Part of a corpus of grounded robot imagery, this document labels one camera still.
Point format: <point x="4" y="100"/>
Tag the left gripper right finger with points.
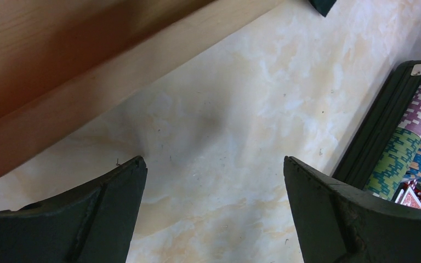
<point x="336" y="222"/>

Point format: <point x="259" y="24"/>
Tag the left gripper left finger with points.
<point x="93" y="222"/>

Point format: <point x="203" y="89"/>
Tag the black aluminium poker case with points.
<point x="372" y="136"/>

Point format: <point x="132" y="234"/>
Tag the red playing card deck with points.
<point x="409" y="195"/>

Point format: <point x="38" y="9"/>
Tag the green grey chip stack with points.
<point x="399" y="152"/>

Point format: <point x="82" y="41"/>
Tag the wooden clothes rack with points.
<point x="64" y="62"/>

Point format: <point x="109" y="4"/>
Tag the black t-shirt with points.
<point x="323" y="7"/>

